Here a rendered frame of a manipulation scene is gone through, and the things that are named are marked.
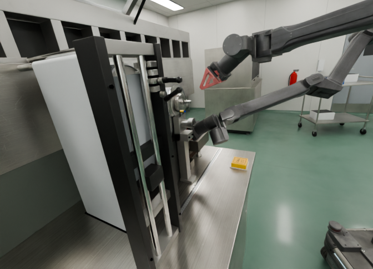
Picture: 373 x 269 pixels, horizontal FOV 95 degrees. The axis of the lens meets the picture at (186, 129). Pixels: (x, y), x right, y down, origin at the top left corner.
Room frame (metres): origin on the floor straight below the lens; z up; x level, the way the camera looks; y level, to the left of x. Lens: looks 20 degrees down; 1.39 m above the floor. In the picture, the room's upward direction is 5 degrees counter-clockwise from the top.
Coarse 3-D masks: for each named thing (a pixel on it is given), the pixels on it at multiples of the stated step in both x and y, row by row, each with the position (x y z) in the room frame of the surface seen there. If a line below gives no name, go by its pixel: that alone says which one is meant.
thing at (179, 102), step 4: (176, 96) 0.68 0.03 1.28; (180, 96) 0.69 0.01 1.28; (184, 96) 0.72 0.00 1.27; (176, 100) 0.67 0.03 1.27; (180, 100) 0.69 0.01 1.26; (176, 104) 0.67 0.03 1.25; (180, 104) 0.68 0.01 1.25; (184, 104) 0.71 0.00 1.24; (176, 108) 0.67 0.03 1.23; (180, 108) 0.68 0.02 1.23; (184, 108) 0.71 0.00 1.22
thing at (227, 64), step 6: (222, 60) 0.61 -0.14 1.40; (228, 60) 0.60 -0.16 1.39; (234, 60) 0.59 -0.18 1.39; (216, 66) 0.60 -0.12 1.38; (222, 66) 0.61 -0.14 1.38; (228, 66) 0.60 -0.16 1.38; (234, 66) 0.60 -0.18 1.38; (222, 72) 0.59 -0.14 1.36; (228, 72) 0.61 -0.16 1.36; (222, 78) 0.59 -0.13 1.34
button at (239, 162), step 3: (234, 156) 0.78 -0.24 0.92; (234, 159) 0.76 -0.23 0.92; (237, 159) 0.75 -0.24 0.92; (240, 159) 0.75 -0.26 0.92; (243, 159) 0.75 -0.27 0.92; (246, 159) 0.75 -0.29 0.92; (231, 162) 0.73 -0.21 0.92; (234, 162) 0.73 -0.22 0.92; (237, 162) 0.73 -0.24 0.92; (240, 162) 0.72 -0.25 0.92; (243, 162) 0.72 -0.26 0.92; (246, 162) 0.72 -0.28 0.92; (231, 165) 0.72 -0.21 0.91; (234, 165) 0.72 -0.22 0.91; (237, 165) 0.71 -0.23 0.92; (240, 165) 0.70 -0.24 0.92; (243, 165) 0.70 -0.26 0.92; (246, 165) 0.72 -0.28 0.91; (240, 168) 0.70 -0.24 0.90; (243, 168) 0.70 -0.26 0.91
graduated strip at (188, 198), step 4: (220, 148) 0.94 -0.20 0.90; (216, 152) 0.89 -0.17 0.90; (216, 156) 0.84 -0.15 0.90; (212, 160) 0.80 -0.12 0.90; (208, 164) 0.77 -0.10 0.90; (212, 164) 0.77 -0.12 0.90; (208, 168) 0.73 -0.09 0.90; (204, 172) 0.70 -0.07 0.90; (200, 176) 0.67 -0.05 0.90; (204, 176) 0.67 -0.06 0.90; (200, 180) 0.64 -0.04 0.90; (196, 184) 0.62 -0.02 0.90; (196, 188) 0.59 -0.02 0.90; (192, 192) 0.57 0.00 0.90; (188, 196) 0.55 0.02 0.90; (192, 196) 0.55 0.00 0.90; (184, 200) 0.53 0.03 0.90; (188, 200) 0.53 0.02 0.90; (184, 204) 0.51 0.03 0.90; (180, 208) 0.49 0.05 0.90; (184, 208) 0.49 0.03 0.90
